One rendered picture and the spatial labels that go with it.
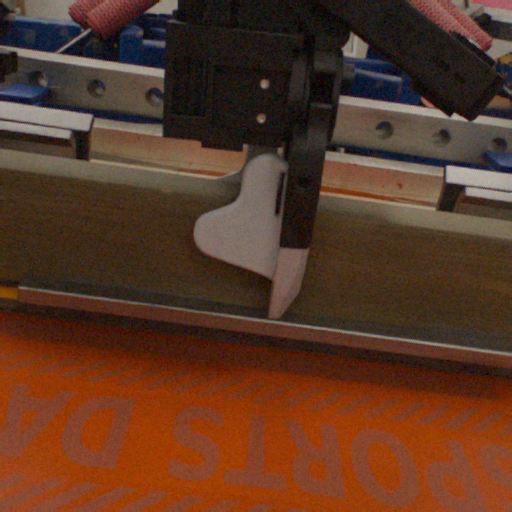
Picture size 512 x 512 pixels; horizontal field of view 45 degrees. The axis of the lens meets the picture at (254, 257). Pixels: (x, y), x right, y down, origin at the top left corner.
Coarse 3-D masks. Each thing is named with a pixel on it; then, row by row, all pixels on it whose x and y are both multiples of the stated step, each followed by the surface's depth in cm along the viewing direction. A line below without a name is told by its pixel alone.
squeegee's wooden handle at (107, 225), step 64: (0, 192) 33; (64, 192) 33; (128, 192) 32; (192, 192) 33; (0, 256) 34; (64, 256) 34; (128, 256) 34; (192, 256) 34; (320, 256) 34; (384, 256) 34; (448, 256) 33; (384, 320) 35; (448, 320) 35
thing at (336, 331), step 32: (32, 288) 34; (64, 288) 34; (96, 288) 35; (192, 320) 34; (224, 320) 34; (256, 320) 34; (288, 320) 35; (320, 320) 35; (352, 320) 35; (416, 352) 35; (448, 352) 35; (480, 352) 35
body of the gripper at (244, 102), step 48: (192, 0) 29; (240, 0) 28; (288, 0) 28; (192, 48) 27; (240, 48) 27; (288, 48) 27; (336, 48) 28; (192, 96) 29; (240, 96) 29; (288, 96) 28; (336, 96) 28; (240, 144) 29
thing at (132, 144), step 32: (96, 128) 66; (128, 128) 67; (160, 128) 69; (128, 160) 67; (160, 160) 67; (192, 160) 67; (224, 160) 67; (352, 160) 68; (384, 160) 70; (352, 192) 68; (384, 192) 68; (416, 192) 68
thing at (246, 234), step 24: (264, 168) 30; (240, 192) 31; (264, 192) 31; (216, 216) 31; (240, 216) 31; (264, 216) 31; (216, 240) 31; (240, 240) 31; (264, 240) 31; (240, 264) 32; (264, 264) 32; (288, 264) 31; (288, 288) 32
